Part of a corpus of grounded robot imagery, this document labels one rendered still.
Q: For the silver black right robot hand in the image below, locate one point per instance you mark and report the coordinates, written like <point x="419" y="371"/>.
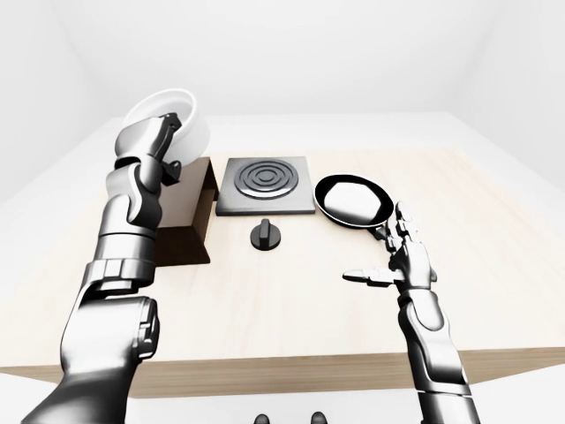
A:
<point x="414" y="263"/>

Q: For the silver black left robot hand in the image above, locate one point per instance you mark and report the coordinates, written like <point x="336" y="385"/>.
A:
<point x="137" y="138"/>

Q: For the white bowl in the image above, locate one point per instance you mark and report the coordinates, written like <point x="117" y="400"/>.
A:
<point x="190" y="129"/>

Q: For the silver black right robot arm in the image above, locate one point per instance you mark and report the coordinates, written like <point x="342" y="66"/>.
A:
<point x="434" y="349"/>

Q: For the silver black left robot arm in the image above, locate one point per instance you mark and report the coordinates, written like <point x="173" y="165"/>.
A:
<point x="118" y="247"/>

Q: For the wooden cabinet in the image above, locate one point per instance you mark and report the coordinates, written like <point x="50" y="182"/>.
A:
<point x="199" y="207"/>

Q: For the black frying pan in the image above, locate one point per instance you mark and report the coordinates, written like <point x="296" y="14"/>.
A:
<point x="353" y="202"/>

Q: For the flat dark stove plate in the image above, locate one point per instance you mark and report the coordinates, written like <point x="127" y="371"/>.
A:
<point x="265" y="185"/>

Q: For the round black stove knob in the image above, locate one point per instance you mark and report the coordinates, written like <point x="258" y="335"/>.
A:
<point x="266" y="235"/>

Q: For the small dark rounded shape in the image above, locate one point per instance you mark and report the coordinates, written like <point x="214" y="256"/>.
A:
<point x="318" y="418"/>
<point x="262" y="419"/>

